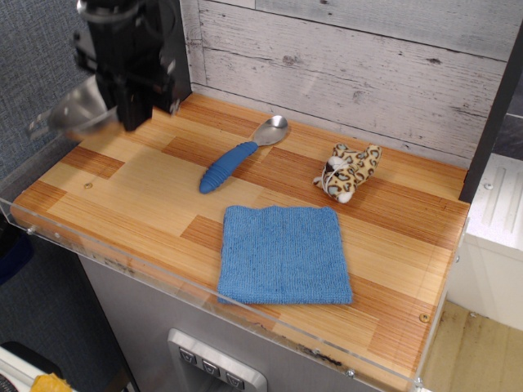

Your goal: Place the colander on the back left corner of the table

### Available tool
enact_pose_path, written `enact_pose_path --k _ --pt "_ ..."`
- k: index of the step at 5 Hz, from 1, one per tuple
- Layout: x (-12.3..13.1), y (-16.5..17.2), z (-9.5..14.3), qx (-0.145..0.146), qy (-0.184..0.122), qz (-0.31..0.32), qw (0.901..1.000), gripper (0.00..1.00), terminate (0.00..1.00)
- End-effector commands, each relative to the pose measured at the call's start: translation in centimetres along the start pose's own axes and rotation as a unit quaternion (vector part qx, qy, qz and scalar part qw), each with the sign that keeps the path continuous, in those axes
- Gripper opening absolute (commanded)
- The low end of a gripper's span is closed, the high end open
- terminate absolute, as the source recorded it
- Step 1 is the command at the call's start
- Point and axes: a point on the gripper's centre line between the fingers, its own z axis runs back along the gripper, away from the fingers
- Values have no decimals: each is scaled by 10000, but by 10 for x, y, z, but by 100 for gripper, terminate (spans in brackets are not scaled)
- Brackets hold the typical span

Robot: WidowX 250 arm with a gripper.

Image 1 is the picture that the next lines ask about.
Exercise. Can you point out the silver toy fridge dispenser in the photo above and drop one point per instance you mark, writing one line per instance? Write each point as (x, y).
(208, 369)

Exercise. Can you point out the white cabinet right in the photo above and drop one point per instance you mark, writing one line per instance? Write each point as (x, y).
(487, 275)

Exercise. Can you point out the blue folded cloth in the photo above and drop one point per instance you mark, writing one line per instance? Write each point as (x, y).
(283, 256)

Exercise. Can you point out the clear acrylic table guard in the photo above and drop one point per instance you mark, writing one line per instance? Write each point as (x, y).
(131, 202)

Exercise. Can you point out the dark vertical post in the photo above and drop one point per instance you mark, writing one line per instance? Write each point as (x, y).
(173, 56)
(494, 122)

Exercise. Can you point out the leopard print plush toy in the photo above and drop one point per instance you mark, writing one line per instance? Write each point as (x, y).
(346, 169)

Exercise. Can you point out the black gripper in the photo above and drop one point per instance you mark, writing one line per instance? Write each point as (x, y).
(121, 47)

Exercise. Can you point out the blue handled metal spoon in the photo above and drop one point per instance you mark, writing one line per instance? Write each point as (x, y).
(270, 132)

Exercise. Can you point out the yellow object bottom left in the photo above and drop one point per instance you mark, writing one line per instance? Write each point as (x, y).
(50, 383)

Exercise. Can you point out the dark vertical post right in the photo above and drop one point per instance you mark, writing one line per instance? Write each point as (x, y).
(494, 122)

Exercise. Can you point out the dark vertical post left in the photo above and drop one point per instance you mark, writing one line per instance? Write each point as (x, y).
(173, 56)

